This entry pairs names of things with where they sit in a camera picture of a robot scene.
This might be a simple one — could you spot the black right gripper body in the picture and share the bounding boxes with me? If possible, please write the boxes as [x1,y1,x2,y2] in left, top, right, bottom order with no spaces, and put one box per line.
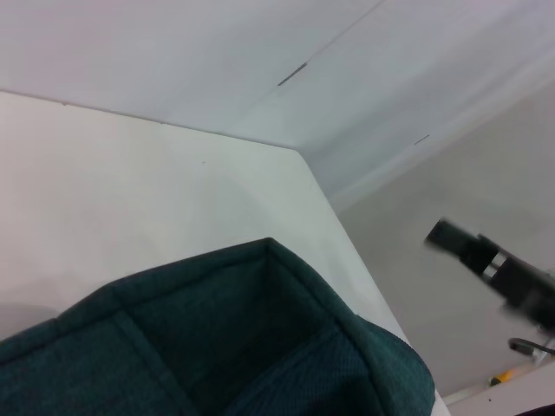
[487,257,555,326]

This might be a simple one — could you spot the dark green insulated lunch bag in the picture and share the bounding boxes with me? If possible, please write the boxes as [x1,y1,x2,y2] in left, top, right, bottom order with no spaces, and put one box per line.
[0,237,436,416]

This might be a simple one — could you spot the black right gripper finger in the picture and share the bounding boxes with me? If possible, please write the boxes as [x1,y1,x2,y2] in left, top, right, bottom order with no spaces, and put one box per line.
[424,218,506,278]

